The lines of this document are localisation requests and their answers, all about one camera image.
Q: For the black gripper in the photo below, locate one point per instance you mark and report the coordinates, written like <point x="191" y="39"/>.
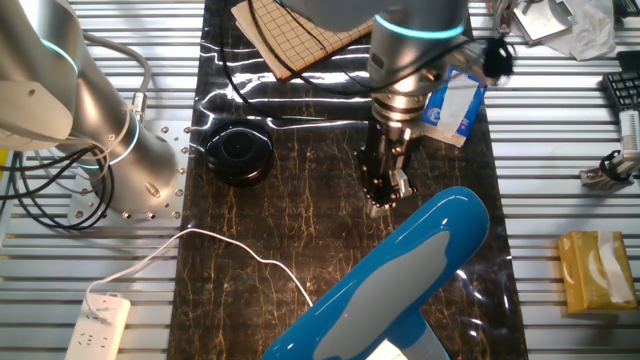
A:
<point x="385" y="150"/>

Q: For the blue and white desk lamp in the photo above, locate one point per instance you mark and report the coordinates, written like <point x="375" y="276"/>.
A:
<point x="390" y="280"/>

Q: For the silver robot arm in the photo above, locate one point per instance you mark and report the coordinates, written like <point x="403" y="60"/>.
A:
<point x="60" y="100"/>

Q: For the black marble pattern mat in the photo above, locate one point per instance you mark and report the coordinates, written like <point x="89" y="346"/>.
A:
<point x="300" y="240"/>

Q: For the blue tissue pack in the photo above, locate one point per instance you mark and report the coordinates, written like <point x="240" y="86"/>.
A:
<point x="472" y="107"/>

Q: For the black round lidded container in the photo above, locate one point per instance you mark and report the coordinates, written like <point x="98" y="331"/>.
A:
<point x="239" y="150"/>

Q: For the wooden go board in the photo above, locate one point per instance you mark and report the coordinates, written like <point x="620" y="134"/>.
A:
<point x="295" y="40"/>

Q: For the yellow tissue pack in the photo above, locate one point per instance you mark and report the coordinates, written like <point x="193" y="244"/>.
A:
<point x="585" y="270"/>

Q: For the grey metal plate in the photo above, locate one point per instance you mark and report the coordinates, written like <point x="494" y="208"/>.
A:
<point x="540" y="20"/>

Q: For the black keyboard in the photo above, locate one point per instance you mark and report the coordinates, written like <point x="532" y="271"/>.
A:
<point x="625" y="90"/>

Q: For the crumpled white paper sheet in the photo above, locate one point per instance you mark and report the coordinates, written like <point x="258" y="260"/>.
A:
<point x="592" y="30"/>

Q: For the white power strip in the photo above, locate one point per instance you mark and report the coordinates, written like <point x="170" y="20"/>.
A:
<point x="97" y="330"/>

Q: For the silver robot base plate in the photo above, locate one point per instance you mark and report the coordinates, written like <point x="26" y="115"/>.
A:
<point x="172" y="200"/>

